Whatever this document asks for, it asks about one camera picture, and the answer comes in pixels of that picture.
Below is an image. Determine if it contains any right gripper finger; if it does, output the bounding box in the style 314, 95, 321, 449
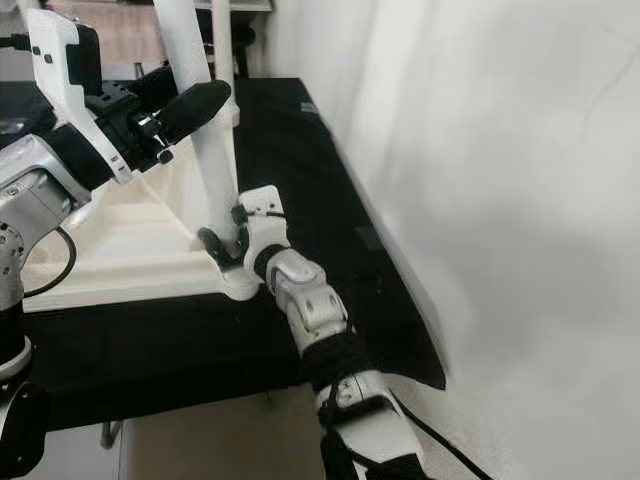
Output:
198, 228, 233, 267

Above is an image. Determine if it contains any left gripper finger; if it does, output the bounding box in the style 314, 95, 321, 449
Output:
125, 65, 176, 101
152, 80, 233, 144

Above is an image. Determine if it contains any white plastic table leg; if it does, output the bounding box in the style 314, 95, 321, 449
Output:
155, 0, 256, 296
212, 0, 241, 131

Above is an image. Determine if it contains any pink checked cloth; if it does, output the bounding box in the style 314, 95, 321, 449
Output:
50, 0, 161, 61

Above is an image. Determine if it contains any black round stool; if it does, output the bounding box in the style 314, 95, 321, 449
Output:
195, 10, 258, 76

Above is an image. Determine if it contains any cream plastic table top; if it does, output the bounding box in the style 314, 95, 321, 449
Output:
20, 150, 261, 301

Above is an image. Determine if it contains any black tablecloth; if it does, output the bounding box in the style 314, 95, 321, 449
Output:
0, 78, 446, 431

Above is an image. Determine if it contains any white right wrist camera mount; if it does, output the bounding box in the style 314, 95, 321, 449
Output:
233, 185, 291, 281

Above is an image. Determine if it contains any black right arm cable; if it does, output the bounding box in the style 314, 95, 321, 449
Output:
232, 205, 496, 480

